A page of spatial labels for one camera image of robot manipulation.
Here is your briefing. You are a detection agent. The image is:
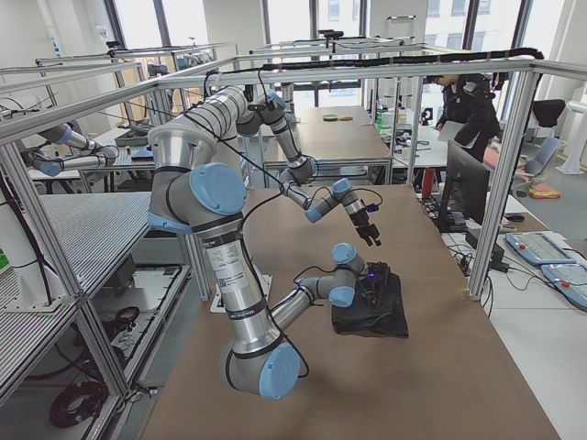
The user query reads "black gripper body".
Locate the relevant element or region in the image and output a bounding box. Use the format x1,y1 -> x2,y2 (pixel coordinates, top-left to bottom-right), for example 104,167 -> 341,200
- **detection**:
361,276 -> 388,305
350,207 -> 371,234

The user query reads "black printed t-shirt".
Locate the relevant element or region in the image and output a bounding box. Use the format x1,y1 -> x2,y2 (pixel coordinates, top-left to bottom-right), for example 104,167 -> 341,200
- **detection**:
331,268 -> 409,338

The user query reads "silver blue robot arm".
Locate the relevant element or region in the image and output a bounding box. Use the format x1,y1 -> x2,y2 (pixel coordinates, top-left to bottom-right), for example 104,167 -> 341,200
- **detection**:
173,86 -> 381,246
148,122 -> 377,400

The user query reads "black computer monitor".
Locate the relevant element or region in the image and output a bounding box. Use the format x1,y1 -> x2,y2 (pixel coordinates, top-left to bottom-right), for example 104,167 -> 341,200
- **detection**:
437,139 -> 490,232

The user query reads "standing person dark jacket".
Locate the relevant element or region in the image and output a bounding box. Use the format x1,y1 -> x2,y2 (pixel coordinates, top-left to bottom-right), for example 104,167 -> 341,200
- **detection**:
426,73 -> 500,163

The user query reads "blue white teach pendant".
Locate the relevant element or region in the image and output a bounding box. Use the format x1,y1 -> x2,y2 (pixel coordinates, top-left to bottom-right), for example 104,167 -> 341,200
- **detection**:
504,232 -> 576,266

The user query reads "striped metal work table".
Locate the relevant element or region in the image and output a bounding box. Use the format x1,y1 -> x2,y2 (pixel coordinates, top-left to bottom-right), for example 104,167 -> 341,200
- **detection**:
0,191 -> 194,395

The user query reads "aluminium cage frame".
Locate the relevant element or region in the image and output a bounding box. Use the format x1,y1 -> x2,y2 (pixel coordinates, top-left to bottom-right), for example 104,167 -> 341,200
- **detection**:
0,43 -> 547,400

